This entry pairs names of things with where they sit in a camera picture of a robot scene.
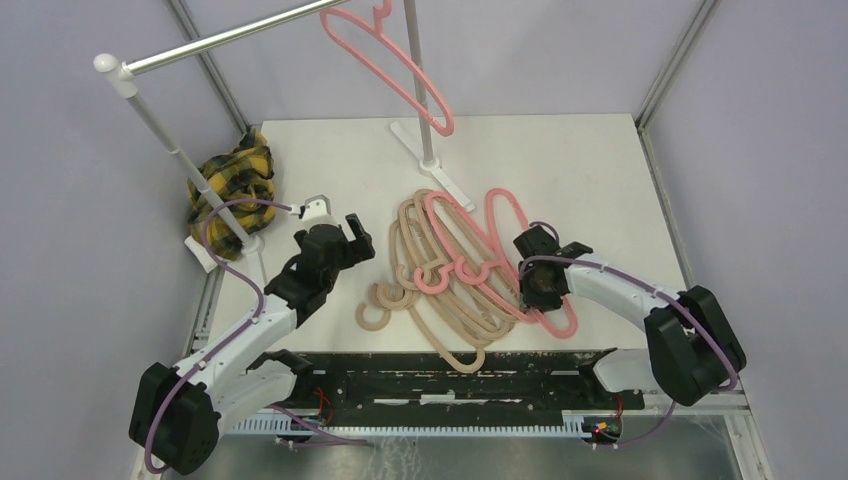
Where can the grey rack far pole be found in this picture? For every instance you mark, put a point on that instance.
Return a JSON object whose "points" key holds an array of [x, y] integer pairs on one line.
{"points": [[418, 79]]}

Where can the white rack left pole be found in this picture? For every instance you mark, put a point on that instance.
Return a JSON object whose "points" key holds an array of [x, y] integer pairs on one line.
{"points": [[119, 77]]}

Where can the beige plastic hanger bottom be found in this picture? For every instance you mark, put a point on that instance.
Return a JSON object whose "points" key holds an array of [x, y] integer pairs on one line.
{"points": [[409, 305]]}

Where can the white rack foot far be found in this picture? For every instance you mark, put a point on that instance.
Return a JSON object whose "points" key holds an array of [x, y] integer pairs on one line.
{"points": [[421, 147]]}

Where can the beige plastic hanger top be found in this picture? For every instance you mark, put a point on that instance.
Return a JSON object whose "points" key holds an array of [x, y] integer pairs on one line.
{"points": [[424, 265]]}

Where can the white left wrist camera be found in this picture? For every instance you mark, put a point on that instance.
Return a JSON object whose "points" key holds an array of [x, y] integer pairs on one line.
{"points": [[314, 210]]}

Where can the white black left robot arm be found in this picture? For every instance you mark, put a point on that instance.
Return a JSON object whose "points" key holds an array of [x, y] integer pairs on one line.
{"points": [[181, 412]]}

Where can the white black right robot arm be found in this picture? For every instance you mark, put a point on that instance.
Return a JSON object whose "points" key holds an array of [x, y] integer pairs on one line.
{"points": [[691, 349]]}

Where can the metal rack top bar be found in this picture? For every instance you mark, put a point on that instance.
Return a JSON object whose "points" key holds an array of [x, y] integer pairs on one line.
{"points": [[209, 42]]}

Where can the beige plastic hanger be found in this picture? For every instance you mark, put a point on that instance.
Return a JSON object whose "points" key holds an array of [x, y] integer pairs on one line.
{"points": [[474, 321], [409, 305], [424, 265], [407, 265]]}

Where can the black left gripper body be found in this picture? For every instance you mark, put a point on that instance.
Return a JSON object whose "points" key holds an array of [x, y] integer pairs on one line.
{"points": [[348, 246]]}

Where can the white cable duct strip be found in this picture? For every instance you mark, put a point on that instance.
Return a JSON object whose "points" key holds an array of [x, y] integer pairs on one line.
{"points": [[279, 424]]}

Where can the white rack foot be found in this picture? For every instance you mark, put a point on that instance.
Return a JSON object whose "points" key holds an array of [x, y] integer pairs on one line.
{"points": [[421, 147], [251, 253]]}

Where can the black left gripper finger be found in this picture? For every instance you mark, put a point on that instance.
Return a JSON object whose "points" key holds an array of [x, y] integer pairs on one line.
{"points": [[361, 246], [334, 261]]}

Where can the white rack foot near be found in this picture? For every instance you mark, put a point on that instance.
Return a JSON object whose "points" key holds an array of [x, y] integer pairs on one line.
{"points": [[251, 253]]}

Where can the yellow plaid cloth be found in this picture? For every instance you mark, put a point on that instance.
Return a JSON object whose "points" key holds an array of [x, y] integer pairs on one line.
{"points": [[245, 172]]}

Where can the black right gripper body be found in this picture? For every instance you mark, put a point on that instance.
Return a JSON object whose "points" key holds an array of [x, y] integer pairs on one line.
{"points": [[534, 292]]}

